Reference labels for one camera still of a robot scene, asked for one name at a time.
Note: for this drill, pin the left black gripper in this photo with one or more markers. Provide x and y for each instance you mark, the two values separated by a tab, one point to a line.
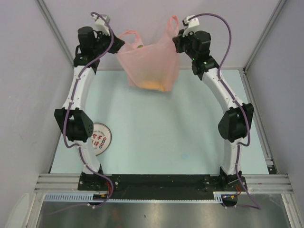
116	45

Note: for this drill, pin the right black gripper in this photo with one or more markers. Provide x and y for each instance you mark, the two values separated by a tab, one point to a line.
179	39

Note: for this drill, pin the pink plastic bag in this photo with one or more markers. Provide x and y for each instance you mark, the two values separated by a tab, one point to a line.
154	66

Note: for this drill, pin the round printed plate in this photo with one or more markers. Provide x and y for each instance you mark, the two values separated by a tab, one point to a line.
101	138

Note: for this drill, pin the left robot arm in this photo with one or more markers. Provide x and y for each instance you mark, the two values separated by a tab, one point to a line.
75	125

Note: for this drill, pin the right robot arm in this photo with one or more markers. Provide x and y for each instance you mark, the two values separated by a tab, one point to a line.
234	126

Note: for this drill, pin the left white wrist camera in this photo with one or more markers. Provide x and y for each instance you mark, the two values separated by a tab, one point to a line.
100	24

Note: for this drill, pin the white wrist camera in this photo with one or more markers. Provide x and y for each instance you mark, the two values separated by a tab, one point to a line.
100	24
190	23

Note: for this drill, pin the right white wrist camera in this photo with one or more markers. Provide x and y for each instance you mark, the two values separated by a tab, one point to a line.
190	23

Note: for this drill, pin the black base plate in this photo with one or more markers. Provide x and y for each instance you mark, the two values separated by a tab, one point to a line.
204	182

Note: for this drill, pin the aluminium frame rail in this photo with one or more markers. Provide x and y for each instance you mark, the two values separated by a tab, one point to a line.
257	183

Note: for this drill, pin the white slotted cable duct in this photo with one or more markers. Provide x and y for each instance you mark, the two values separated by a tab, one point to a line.
89	198

